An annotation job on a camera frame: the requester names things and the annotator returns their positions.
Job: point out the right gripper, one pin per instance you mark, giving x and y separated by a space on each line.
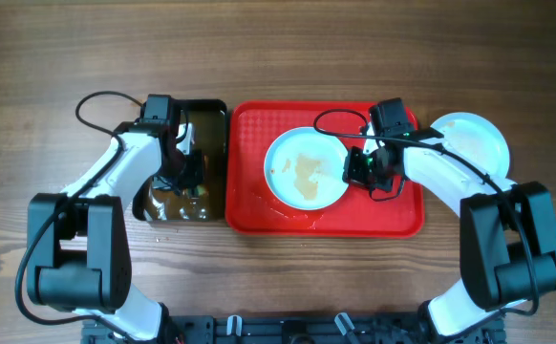
353 174

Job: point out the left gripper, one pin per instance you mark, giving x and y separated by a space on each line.
194 175

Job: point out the green yellow sponge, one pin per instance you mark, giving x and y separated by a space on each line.
198 191

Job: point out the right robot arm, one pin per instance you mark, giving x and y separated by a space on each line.
507 229

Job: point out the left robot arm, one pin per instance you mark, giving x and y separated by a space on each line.
77 264

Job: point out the black water basin tray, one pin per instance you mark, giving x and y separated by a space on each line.
156 202

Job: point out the red plastic tray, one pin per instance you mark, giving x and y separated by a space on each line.
251 208

